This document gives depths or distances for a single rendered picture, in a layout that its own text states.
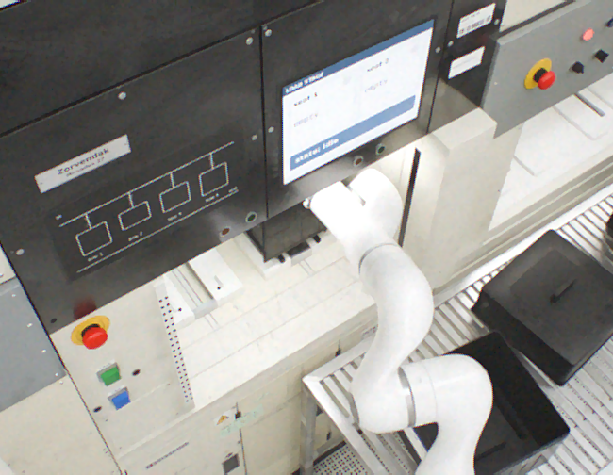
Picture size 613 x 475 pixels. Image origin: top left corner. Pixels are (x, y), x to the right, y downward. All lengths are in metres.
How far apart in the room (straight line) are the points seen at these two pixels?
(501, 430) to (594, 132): 0.92
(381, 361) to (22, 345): 0.54
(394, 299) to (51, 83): 0.60
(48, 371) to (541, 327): 1.13
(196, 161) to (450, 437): 0.58
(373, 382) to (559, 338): 0.78
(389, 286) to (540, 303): 0.78
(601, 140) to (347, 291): 0.89
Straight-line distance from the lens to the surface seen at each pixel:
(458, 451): 1.24
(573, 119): 2.34
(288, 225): 1.74
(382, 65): 1.22
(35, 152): 0.95
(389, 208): 1.44
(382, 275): 1.23
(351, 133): 1.27
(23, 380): 1.28
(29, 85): 0.90
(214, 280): 1.83
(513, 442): 1.84
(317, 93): 1.15
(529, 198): 2.10
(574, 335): 1.91
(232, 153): 1.12
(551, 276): 1.98
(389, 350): 1.20
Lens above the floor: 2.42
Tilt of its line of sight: 54 degrees down
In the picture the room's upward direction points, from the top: 1 degrees clockwise
